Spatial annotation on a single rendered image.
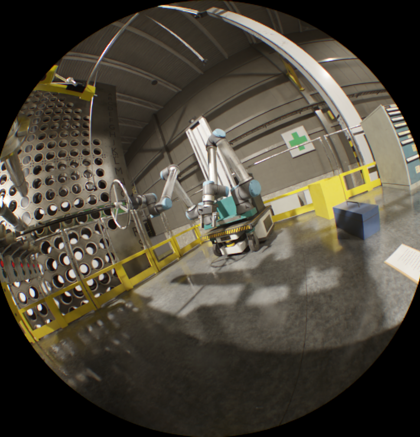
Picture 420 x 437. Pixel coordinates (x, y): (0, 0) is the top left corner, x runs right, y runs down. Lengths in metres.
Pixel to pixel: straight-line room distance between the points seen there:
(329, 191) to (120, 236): 3.30
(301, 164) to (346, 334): 6.78
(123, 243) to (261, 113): 7.58
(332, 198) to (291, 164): 5.36
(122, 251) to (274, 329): 2.68
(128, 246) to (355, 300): 3.06
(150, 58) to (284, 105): 7.44
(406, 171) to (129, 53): 10.01
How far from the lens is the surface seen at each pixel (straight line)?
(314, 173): 7.03
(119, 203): 1.12
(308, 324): 0.68
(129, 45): 9.23
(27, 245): 1.43
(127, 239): 2.95
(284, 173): 6.95
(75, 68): 9.61
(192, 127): 2.12
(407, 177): 2.28
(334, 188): 1.78
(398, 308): 0.76
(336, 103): 3.02
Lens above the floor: 0.56
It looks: 3 degrees down
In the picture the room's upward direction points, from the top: 22 degrees counter-clockwise
